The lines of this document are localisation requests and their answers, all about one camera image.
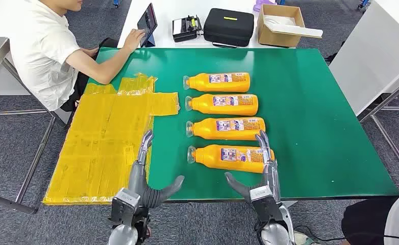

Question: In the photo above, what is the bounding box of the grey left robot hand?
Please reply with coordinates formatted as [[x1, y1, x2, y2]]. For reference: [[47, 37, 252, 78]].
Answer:
[[128, 130, 186, 209]]

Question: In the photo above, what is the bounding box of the person's left hand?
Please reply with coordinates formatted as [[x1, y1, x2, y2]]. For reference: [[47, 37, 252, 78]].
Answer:
[[81, 46, 99, 58]]

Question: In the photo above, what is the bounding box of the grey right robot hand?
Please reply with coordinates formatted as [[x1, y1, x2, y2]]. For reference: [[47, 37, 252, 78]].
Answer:
[[224, 130, 282, 204]]

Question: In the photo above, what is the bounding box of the person's right hand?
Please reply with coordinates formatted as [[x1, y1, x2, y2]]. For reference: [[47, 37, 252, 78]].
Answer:
[[122, 29, 146, 52]]

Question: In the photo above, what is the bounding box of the orange detergent bottle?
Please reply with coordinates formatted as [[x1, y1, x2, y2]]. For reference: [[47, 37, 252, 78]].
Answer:
[[187, 144, 275, 174], [182, 71, 251, 93], [185, 93, 259, 117], [185, 117, 266, 141]]

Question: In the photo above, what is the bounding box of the black tablet with blue stand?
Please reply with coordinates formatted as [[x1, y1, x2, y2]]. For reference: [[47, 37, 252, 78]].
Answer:
[[137, 3, 158, 48]]

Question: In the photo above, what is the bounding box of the yellow plastic sheet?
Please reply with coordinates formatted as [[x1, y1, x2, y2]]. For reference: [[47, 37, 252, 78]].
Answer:
[[42, 72, 181, 206]]

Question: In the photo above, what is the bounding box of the green table mat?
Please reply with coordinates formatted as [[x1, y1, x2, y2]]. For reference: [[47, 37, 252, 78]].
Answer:
[[86, 47, 399, 201]]

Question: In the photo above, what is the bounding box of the black hard carry case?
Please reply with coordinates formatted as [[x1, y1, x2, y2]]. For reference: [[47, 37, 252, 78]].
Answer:
[[203, 8, 255, 48]]

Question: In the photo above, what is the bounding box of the black bag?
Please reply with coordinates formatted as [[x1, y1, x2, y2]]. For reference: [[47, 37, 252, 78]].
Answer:
[[323, 40, 347, 65]]

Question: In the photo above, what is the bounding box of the purple plastic object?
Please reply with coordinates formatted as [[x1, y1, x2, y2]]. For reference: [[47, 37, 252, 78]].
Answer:
[[252, 0, 277, 13]]

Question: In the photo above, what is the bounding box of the brown cardboard box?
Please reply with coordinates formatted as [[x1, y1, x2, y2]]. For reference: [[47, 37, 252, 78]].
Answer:
[[256, 4, 306, 48]]

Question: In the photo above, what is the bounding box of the white foam board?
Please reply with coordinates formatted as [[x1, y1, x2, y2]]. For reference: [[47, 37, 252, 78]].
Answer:
[[263, 14, 324, 39]]

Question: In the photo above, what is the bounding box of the white table with metal legs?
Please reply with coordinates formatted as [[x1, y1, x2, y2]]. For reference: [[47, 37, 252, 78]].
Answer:
[[328, 0, 399, 187]]

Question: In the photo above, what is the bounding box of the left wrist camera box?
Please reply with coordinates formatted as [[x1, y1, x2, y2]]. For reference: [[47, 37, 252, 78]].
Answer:
[[111, 188, 141, 228]]

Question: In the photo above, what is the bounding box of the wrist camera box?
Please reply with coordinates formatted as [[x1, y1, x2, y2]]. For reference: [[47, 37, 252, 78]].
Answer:
[[111, 188, 141, 228], [248, 185, 282, 224]]

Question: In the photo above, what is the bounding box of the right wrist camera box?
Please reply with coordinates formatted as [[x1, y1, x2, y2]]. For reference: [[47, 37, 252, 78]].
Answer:
[[248, 185, 282, 224]]

